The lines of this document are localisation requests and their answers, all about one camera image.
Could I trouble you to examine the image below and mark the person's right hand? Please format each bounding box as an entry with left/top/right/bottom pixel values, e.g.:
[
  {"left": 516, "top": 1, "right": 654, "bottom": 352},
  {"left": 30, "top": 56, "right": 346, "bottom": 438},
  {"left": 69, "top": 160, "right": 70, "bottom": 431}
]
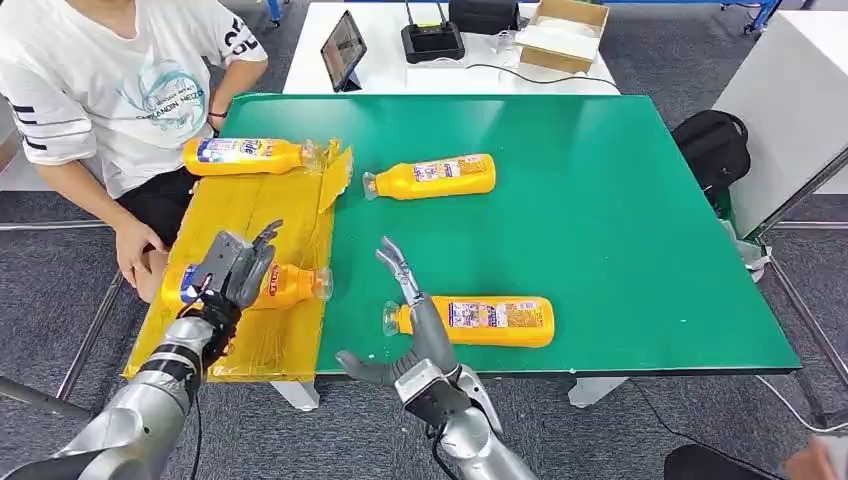
[{"left": 113, "top": 215, "right": 170, "bottom": 289}]

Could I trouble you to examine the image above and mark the orange drink bottle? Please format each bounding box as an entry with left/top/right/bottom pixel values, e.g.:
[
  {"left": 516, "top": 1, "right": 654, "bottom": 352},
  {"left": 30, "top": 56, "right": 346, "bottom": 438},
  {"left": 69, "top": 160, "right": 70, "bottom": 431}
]
[
  {"left": 182, "top": 137, "right": 321, "bottom": 178},
  {"left": 160, "top": 262, "right": 333, "bottom": 311},
  {"left": 382, "top": 296, "right": 556, "bottom": 349},
  {"left": 362, "top": 154, "right": 497, "bottom": 202}
]

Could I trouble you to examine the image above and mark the black case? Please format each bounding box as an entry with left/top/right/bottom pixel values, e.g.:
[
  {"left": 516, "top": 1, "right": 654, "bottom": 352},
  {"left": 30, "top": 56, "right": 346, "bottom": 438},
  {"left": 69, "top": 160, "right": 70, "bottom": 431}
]
[{"left": 448, "top": 0, "right": 521, "bottom": 36}]

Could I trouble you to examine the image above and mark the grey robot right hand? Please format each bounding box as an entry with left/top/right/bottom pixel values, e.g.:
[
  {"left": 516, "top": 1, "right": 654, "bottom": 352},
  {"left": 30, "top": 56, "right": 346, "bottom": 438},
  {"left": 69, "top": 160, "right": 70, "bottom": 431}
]
[{"left": 335, "top": 236, "right": 460, "bottom": 387}]

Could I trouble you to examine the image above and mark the open cardboard box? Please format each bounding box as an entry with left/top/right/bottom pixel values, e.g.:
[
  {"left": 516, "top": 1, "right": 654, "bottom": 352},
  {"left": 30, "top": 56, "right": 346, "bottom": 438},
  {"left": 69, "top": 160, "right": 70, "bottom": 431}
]
[{"left": 514, "top": 0, "right": 610, "bottom": 74}]

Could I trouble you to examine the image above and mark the dark metal table leg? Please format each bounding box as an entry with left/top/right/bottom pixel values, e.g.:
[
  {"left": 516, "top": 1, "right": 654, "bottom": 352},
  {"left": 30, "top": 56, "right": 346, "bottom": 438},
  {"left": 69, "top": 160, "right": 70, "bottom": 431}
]
[{"left": 768, "top": 254, "right": 848, "bottom": 429}]

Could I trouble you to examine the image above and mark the white table foot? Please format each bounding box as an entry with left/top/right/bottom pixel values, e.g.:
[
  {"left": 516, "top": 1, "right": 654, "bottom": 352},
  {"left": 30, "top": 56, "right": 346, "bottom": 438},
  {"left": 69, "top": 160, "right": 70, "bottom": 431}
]
[
  {"left": 567, "top": 376, "right": 629, "bottom": 409},
  {"left": 270, "top": 380, "right": 321, "bottom": 413}
]

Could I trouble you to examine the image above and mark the green table mat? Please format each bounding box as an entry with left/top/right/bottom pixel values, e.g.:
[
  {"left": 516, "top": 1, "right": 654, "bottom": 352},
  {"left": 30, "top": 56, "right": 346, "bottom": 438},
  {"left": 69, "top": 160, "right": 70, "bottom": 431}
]
[{"left": 218, "top": 92, "right": 802, "bottom": 378}]

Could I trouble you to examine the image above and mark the black router with antennas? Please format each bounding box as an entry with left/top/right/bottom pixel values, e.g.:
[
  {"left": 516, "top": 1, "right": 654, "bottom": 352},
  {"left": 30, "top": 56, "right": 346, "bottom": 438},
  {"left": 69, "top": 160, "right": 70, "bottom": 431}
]
[{"left": 400, "top": 1, "right": 466, "bottom": 65}]

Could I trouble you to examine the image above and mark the white table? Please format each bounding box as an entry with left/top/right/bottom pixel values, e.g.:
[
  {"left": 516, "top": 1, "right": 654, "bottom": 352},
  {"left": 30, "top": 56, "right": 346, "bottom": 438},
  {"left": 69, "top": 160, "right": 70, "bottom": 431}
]
[{"left": 282, "top": 0, "right": 623, "bottom": 96}]

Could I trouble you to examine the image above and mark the white floor cable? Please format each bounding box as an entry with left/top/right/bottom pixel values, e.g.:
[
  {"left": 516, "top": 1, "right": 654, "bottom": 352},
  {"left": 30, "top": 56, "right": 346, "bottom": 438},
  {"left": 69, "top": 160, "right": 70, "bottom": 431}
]
[{"left": 755, "top": 375, "right": 848, "bottom": 435}]

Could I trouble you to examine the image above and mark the black tablet on stand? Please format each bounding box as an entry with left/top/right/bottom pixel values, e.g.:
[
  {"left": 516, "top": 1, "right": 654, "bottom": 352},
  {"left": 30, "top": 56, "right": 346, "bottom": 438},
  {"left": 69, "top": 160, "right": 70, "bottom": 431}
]
[{"left": 320, "top": 9, "right": 368, "bottom": 93}]

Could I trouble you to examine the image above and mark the yellow plastic sheet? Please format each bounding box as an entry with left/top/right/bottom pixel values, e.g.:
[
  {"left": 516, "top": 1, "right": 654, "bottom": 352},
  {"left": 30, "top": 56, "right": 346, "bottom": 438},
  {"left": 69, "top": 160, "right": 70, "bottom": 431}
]
[{"left": 122, "top": 137, "right": 354, "bottom": 384}]

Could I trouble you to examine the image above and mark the metal frame of seat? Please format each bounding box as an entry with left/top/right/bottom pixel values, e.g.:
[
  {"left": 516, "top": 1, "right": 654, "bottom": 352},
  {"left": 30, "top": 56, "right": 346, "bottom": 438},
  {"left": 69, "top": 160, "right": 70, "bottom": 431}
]
[{"left": 0, "top": 268, "right": 127, "bottom": 422}]

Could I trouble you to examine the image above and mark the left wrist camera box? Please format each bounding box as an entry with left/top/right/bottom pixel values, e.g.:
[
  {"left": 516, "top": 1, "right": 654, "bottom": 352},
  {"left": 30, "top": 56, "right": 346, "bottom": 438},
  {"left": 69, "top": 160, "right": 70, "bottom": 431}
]
[{"left": 190, "top": 230, "right": 256, "bottom": 296}]

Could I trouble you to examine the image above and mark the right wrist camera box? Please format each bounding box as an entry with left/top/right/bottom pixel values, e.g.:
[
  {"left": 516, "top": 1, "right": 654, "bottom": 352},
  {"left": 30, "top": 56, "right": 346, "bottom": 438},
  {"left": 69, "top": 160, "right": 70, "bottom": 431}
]
[{"left": 394, "top": 358, "right": 473, "bottom": 427}]

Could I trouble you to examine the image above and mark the black backpack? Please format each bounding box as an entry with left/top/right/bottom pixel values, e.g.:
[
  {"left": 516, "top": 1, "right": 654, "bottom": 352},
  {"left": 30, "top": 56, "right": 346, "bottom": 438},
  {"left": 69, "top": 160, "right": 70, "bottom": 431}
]
[{"left": 670, "top": 109, "right": 752, "bottom": 208}]

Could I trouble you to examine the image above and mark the white plastic bag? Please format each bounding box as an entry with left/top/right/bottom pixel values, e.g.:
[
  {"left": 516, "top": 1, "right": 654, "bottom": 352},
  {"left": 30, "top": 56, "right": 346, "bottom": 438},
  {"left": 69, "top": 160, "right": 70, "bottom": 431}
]
[{"left": 720, "top": 219, "right": 773, "bottom": 283}]

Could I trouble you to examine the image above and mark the grey cabinet panel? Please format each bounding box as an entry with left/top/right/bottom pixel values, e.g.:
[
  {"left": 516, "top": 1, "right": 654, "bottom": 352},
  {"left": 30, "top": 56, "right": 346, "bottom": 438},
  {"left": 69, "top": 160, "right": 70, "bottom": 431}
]
[{"left": 712, "top": 9, "right": 848, "bottom": 240}]

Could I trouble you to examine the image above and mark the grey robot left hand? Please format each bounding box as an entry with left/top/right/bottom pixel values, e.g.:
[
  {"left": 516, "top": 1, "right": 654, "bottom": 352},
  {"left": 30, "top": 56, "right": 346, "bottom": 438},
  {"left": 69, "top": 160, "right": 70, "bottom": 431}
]
[{"left": 228, "top": 219, "right": 285, "bottom": 311}]

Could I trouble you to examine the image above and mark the black floor cable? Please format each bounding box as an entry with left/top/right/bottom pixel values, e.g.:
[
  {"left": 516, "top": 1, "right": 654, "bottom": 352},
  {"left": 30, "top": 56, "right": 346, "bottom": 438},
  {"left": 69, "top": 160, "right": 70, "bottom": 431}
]
[{"left": 629, "top": 378, "right": 786, "bottom": 480}]

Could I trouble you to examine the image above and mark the person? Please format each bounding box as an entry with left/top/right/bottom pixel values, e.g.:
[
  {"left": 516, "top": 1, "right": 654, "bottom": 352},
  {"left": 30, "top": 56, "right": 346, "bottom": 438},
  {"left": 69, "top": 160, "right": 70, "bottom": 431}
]
[{"left": 0, "top": 0, "right": 270, "bottom": 305}]

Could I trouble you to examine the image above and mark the black robot foot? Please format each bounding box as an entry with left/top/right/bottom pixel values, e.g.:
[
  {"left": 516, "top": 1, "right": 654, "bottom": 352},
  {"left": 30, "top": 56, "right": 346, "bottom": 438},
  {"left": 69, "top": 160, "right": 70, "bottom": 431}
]
[{"left": 664, "top": 443, "right": 796, "bottom": 480}]

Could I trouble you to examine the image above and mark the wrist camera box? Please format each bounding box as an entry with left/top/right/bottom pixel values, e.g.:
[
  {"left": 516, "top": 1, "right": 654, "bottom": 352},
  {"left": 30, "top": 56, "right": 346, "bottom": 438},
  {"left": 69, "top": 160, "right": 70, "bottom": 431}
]
[
  {"left": 394, "top": 358, "right": 473, "bottom": 427},
  {"left": 190, "top": 230, "right": 256, "bottom": 296}
]

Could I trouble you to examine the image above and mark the black cable on white table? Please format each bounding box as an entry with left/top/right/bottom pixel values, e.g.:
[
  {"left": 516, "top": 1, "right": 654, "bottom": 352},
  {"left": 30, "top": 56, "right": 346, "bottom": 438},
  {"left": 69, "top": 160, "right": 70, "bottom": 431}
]
[{"left": 464, "top": 62, "right": 621, "bottom": 91}]

